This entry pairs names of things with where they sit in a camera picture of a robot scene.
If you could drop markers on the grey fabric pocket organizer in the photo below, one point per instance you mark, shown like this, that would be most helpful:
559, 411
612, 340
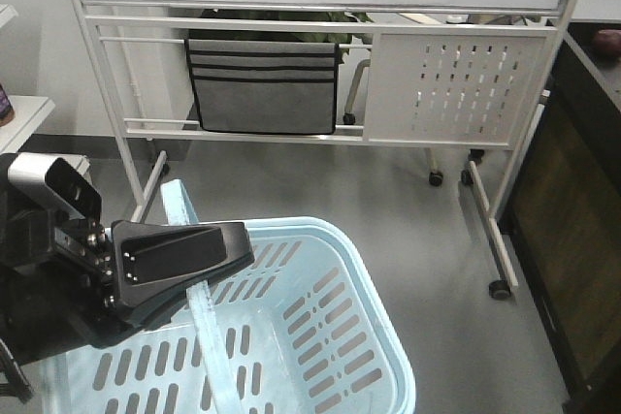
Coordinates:
264, 88

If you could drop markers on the white rolling whiteboard stand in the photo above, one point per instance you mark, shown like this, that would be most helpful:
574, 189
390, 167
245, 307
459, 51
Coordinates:
442, 73

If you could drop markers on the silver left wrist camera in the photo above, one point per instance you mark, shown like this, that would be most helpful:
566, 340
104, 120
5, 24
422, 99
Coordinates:
51, 182

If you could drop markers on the dark wooden cabinet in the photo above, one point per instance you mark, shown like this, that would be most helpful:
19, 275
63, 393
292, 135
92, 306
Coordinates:
563, 218

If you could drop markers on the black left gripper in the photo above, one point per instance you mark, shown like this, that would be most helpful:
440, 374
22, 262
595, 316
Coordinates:
52, 296

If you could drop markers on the light blue plastic basket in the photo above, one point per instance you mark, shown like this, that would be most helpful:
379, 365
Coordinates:
301, 330

